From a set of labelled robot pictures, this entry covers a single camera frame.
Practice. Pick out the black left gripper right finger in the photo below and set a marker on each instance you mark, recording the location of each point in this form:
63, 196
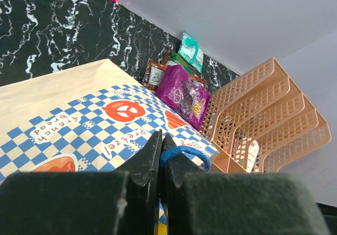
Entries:
199, 202

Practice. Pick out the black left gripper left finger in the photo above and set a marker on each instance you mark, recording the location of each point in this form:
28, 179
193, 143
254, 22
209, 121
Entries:
123, 201

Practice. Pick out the checkered paper bag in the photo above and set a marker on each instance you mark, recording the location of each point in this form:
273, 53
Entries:
91, 118

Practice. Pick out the purple snack bag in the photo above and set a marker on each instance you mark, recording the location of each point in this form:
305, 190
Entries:
181, 92

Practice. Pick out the orange Doritos bag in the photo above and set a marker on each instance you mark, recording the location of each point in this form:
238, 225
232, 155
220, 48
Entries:
155, 77

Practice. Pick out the teal mint candy bag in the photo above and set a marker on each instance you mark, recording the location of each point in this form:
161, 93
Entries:
191, 52

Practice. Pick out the brown Kettle chips bag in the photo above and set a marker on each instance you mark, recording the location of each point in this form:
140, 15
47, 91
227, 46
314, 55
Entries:
166, 56

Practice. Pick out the white label card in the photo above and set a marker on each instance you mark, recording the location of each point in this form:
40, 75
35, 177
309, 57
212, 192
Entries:
253, 151

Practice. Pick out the pink desk organizer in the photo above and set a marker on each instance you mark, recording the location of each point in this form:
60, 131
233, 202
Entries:
267, 106

